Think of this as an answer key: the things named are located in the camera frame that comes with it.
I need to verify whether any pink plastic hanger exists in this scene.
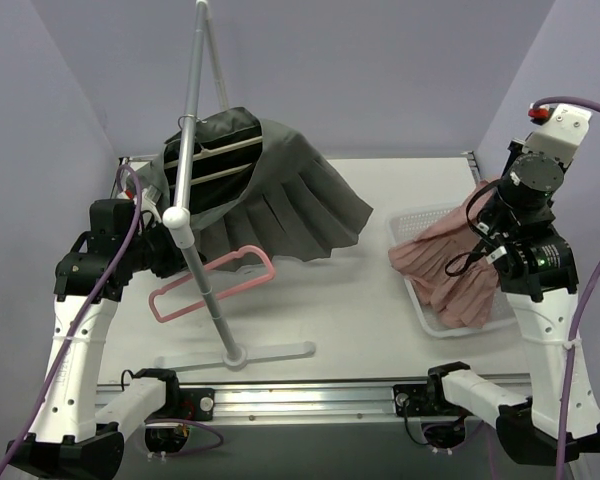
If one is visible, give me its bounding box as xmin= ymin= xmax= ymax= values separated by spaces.
xmin=148 ymin=245 xmax=277 ymax=324

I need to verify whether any pink pleated skirt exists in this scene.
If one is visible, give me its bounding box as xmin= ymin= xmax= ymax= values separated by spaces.
xmin=388 ymin=191 xmax=499 ymax=329

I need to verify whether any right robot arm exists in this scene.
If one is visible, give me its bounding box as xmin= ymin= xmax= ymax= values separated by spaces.
xmin=423 ymin=153 xmax=600 ymax=478

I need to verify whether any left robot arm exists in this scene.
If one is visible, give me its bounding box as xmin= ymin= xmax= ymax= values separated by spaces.
xmin=7 ymin=199 xmax=182 ymax=479

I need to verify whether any grey pleated skirt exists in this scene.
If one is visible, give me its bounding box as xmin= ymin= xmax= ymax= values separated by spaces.
xmin=129 ymin=105 xmax=374 ymax=274

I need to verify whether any wooden multi-bar hanger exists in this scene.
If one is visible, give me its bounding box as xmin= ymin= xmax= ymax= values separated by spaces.
xmin=189 ymin=134 xmax=263 ymax=190

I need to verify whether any silver clothes rack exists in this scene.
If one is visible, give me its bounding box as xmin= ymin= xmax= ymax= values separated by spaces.
xmin=154 ymin=0 xmax=317 ymax=372

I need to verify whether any white plastic basket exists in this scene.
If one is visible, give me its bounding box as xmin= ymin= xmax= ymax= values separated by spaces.
xmin=387 ymin=204 xmax=515 ymax=339

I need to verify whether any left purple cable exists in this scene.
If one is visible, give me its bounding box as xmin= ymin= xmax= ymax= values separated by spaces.
xmin=0 ymin=163 xmax=144 ymax=480

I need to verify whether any purple cable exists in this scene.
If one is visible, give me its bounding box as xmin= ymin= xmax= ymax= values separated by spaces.
xmin=534 ymin=94 xmax=600 ymax=480
xmin=0 ymin=163 xmax=144 ymax=480

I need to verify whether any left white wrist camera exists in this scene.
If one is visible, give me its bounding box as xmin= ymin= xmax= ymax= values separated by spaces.
xmin=114 ymin=186 xmax=162 ymax=223

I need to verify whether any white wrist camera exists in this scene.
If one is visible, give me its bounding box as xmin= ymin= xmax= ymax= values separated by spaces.
xmin=522 ymin=103 xmax=592 ymax=170
xmin=114 ymin=186 xmax=162 ymax=223

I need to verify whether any aluminium mounting rail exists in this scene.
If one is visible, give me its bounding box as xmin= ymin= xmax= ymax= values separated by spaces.
xmin=94 ymin=374 xmax=536 ymax=429

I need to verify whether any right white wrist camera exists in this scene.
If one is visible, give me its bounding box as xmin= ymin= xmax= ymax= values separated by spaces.
xmin=522 ymin=103 xmax=592 ymax=170

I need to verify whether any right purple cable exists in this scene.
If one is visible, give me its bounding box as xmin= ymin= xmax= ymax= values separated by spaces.
xmin=534 ymin=94 xmax=600 ymax=480

